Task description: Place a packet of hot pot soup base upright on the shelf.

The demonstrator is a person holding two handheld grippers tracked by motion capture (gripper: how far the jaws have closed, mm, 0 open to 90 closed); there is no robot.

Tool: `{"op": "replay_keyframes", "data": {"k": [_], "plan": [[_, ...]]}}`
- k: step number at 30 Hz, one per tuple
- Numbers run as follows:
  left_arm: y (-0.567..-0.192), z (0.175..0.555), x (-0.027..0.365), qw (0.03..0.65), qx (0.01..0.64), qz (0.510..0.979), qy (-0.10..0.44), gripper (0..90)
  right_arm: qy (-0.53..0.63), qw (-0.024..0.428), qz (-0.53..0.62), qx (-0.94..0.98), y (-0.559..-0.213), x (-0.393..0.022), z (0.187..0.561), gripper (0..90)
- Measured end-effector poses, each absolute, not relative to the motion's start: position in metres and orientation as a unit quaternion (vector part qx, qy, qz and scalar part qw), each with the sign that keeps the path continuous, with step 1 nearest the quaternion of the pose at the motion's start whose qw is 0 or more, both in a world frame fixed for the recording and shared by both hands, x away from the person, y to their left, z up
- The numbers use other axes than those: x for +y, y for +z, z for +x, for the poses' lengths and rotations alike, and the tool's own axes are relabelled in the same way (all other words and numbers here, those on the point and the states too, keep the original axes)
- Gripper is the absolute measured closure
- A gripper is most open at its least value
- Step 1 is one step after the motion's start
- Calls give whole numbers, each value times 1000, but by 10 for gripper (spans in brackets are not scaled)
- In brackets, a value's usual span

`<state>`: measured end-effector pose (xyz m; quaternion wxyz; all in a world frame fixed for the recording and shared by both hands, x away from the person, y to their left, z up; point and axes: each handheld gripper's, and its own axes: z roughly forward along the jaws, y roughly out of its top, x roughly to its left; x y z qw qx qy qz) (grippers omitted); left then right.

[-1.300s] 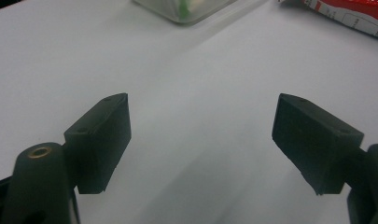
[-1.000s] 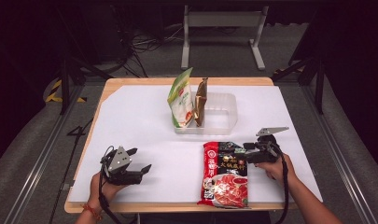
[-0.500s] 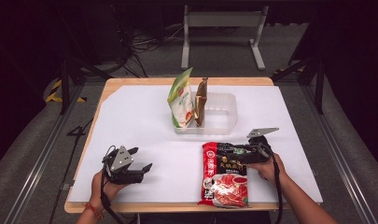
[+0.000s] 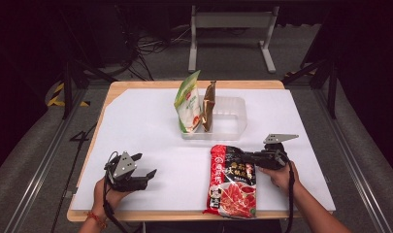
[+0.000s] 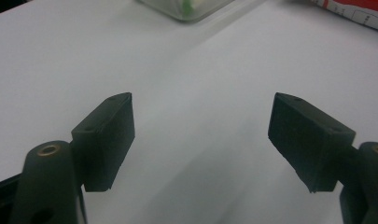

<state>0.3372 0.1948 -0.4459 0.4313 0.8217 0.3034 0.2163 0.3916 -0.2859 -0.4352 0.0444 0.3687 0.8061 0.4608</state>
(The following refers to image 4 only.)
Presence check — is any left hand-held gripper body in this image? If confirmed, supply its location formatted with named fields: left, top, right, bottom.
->
left=103, top=150, right=149, bottom=193

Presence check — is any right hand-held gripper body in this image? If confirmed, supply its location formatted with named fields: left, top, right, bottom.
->
left=251, top=133, right=300, bottom=172

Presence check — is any red and black food packet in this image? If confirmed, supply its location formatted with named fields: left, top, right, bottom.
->
left=202, top=144, right=267, bottom=219

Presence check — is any clear plastic container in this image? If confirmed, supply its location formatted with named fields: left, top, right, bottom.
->
left=179, top=95, right=248, bottom=142

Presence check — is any gold foil packet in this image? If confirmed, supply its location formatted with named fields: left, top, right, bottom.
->
left=200, top=81, right=217, bottom=133

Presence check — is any green and white food packet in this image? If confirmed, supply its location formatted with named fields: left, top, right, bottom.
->
left=173, top=69, right=204, bottom=135

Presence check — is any person's right hand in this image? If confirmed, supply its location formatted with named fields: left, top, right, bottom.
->
left=257, top=160, right=303, bottom=197

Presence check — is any person's left hand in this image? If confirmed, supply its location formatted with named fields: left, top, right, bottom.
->
left=92, top=177, right=132, bottom=218

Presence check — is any white paper sheet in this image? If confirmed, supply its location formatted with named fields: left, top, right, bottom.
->
left=69, top=87, right=337, bottom=214

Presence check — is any black tripod stand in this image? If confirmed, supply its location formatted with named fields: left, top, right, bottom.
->
left=280, top=57, right=340, bottom=119
left=58, top=6, right=118, bottom=120

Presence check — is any yellow and black hazard tape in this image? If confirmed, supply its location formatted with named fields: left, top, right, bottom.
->
left=47, top=82, right=90, bottom=108

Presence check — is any white metal stand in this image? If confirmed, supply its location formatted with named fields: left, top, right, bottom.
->
left=187, top=4, right=281, bottom=74

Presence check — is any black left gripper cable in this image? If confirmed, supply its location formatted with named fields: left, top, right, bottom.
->
left=101, top=151, right=131, bottom=233

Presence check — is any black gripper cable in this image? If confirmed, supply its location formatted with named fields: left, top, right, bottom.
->
left=282, top=160, right=297, bottom=233
left=101, top=151, right=131, bottom=233

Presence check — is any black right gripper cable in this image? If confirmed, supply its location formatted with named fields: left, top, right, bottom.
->
left=282, top=160, right=297, bottom=233

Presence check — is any thin black floor cable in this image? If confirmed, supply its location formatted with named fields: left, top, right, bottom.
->
left=49, top=122, right=99, bottom=233

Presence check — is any red bead bracelet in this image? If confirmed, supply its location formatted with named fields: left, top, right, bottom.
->
left=84, top=211, right=109, bottom=231

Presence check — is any aluminium floor rail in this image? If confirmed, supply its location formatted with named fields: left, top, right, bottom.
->
left=312, top=86, right=393, bottom=233
left=3, top=86, right=89, bottom=233

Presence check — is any bundle of floor cables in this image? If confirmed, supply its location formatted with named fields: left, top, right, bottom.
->
left=117, top=6, right=192, bottom=82

